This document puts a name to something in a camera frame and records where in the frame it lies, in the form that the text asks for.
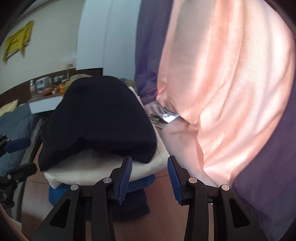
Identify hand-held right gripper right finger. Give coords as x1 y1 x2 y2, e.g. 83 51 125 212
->
167 155 269 241

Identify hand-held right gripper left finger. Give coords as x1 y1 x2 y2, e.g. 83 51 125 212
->
31 156 133 241

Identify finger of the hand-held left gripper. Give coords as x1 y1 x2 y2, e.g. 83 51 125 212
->
0 133 31 159
5 162 38 184

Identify dark navy pants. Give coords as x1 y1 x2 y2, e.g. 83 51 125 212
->
38 75 158 172

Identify blue folded garment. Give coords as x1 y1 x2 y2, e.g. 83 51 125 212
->
48 173 157 205

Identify dark folded garment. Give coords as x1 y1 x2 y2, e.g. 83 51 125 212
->
85 189 151 215

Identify beige folded garment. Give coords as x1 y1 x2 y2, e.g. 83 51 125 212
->
44 88 173 190

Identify pale yellow pillow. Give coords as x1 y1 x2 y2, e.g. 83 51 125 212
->
0 100 19 117

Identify white shelf with brown top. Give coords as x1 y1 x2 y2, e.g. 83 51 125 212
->
27 91 64 114

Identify white box device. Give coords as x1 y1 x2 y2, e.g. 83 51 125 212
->
36 79 48 91

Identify silver foil wrapper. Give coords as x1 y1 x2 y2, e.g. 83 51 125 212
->
162 112 179 123

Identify grey purple curtain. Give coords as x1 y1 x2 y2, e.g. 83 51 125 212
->
135 0 296 241

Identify peach curtain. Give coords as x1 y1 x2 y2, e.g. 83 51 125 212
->
156 0 296 189

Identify yellow cloth on wall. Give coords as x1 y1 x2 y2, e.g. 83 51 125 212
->
3 20 35 62

